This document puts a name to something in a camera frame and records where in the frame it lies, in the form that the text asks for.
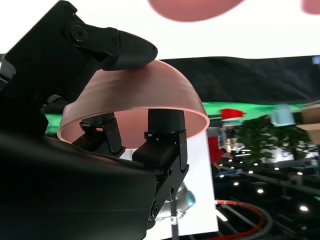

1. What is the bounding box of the cardboard box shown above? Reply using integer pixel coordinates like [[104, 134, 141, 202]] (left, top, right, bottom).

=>
[[296, 101, 320, 145]]

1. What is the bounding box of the black tripod pole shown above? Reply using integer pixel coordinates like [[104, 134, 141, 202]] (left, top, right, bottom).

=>
[[170, 202, 180, 240]]

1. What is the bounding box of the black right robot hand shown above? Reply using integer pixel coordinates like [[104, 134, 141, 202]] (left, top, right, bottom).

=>
[[0, 0, 191, 240]]

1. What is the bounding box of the green cloth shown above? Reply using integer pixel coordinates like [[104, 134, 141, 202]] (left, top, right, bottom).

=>
[[43, 99, 320, 136]]

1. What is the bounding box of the black cloth backdrop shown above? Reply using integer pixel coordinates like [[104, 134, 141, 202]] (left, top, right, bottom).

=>
[[158, 55, 320, 104]]

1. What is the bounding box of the small red block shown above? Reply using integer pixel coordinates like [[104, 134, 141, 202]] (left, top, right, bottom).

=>
[[221, 108, 245, 122]]

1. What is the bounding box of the red curved hose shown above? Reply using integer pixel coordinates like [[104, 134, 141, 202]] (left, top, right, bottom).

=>
[[214, 199, 266, 237]]

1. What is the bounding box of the pink bowl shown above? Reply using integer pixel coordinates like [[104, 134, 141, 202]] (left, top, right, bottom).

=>
[[301, 0, 320, 15], [56, 59, 210, 151], [147, 0, 248, 23]]

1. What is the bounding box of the green leafy plant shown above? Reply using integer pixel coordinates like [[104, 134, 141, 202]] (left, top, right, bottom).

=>
[[234, 116, 316, 163]]

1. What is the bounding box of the light blue box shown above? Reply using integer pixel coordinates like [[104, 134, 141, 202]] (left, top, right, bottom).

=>
[[271, 103, 296, 126]]

